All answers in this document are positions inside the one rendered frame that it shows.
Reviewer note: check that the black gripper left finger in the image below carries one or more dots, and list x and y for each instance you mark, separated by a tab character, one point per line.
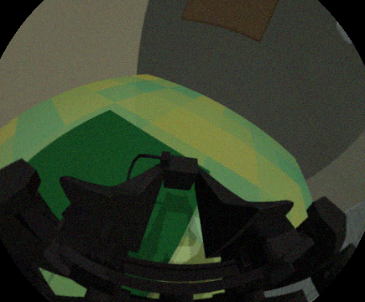
129	204

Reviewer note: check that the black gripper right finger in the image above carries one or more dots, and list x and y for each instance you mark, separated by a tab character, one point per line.
224	216

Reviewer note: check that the black cable with plug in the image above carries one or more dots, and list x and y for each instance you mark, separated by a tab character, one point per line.
179	172

